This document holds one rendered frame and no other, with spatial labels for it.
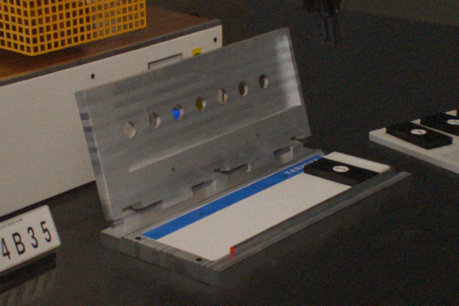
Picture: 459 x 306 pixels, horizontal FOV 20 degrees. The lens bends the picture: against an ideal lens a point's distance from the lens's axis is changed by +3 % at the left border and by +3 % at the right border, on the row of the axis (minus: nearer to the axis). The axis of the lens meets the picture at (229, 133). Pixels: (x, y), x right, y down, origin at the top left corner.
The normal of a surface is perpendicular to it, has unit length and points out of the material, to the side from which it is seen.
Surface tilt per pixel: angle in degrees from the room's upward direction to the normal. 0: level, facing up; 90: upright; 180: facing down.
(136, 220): 90
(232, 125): 74
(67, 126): 90
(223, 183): 90
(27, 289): 0
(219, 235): 0
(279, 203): 0
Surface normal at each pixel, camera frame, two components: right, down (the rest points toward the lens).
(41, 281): 0.00, -0.95
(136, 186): 0.74, -0.07
